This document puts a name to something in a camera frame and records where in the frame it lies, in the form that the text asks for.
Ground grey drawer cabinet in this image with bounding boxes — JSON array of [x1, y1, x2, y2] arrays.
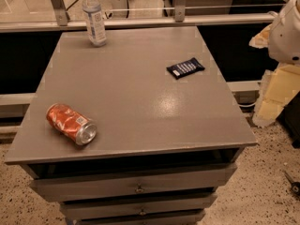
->
[[4, 26, 259, 225]]

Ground middle grey drawer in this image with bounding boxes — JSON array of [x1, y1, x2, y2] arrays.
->
[[60, 193, 217, 219]]

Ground crushed orange soda can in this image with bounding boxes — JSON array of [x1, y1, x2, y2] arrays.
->
[[46, 103, 97, 145]]

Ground dark blue rxbar wrapper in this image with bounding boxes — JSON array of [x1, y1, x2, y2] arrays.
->
[[167, 57, 205, 80]]

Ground grey drawer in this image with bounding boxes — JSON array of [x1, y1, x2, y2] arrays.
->
[[76, 210, 205, 225], [30, 163, 237, 202], [60, 193, 217, 219]]

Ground top grey drawer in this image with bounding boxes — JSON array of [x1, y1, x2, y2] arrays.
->
[[30, 163, 237, 202]]

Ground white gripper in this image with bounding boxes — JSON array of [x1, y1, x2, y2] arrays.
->
[[248, 0, 300, 128]]

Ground clear plastic water bottle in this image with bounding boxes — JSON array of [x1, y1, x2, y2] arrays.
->
[[82, 0, 106, 47]]

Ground metal guard rail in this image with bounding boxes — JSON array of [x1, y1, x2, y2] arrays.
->
[[0, 0, 289, 33]]

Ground bottom grey drawer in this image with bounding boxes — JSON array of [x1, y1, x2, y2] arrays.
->
[[76, 210, 205, 225]]

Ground black tool on floor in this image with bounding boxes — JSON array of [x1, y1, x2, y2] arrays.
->
[[284, 172, 300, 196]]

